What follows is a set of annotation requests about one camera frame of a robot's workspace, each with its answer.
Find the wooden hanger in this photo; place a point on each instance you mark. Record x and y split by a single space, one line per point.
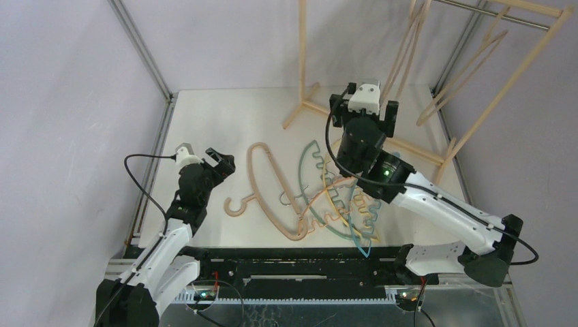
488 45
266 175
400 70

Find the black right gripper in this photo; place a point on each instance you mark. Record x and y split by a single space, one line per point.
391 119

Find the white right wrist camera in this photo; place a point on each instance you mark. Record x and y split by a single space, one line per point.
366 98

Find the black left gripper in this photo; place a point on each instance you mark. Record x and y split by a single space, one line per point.
225 166

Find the green plastic hanger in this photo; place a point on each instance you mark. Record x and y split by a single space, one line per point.
313 149

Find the wooden clothes rack frame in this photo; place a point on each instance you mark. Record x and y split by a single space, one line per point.
527 10

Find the metal hanging rod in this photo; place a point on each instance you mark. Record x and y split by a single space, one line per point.
505 17

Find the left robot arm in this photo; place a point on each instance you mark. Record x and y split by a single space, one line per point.
140 295

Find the right circuit board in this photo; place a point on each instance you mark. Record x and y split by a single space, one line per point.
407 296

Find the yellow plastic hanger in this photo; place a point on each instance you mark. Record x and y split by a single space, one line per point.
331 183

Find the blue plastic hanger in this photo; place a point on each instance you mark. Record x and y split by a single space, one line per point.
362 215

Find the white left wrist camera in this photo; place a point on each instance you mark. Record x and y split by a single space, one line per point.
184 156

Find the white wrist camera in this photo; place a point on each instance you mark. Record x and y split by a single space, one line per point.
366 98
184 156

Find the circuit board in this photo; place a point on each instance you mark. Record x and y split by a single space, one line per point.
204 296
407 296

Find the left circuit board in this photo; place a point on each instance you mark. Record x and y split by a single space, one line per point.
204 296

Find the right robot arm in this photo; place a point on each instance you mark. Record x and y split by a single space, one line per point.
485 243

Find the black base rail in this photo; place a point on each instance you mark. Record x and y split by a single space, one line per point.
299 275

